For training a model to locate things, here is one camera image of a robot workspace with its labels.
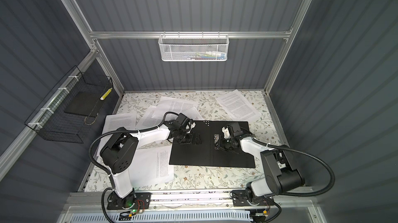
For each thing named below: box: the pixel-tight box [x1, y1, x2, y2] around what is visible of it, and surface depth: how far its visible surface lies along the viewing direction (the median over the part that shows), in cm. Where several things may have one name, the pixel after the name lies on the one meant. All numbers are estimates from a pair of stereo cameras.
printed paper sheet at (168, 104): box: [151, 95, 204, 123], surface depth 114 cm
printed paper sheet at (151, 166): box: [128, 145, 175, 189], surface depth 85 cm
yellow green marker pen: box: [100, 87, 113, 101], surface depth 84 cm
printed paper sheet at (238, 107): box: [216, 89, 262, 122], surface depth 114 cm
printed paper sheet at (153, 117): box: [135, 104, 167, 131], surface depth 107 cm
